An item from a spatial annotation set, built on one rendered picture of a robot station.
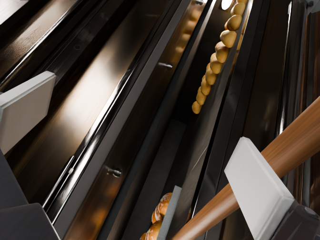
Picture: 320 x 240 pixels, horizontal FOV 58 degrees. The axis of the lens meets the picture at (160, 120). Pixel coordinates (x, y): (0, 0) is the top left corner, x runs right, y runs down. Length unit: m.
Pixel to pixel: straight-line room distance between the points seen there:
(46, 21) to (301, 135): 0.89
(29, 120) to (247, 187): 0.13
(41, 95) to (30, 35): 0.81
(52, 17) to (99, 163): 0.62
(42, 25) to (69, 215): 0.66
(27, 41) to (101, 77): 0.25
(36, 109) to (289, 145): 0.19
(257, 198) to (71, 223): 0.38
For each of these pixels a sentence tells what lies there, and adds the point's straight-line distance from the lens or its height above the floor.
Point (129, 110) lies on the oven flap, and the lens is 0.60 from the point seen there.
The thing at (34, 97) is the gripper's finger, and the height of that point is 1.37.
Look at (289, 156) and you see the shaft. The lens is 0.26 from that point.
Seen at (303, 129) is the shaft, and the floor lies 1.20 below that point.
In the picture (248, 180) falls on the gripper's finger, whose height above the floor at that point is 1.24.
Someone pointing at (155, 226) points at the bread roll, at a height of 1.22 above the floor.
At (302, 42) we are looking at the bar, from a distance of 0.51.
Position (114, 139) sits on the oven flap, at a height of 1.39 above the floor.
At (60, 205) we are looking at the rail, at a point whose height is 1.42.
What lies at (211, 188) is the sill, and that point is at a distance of 0.72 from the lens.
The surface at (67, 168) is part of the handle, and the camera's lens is 0.59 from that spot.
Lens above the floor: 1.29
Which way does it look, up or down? 3 degrees up
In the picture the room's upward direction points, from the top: 68 degrees counter-clockwise
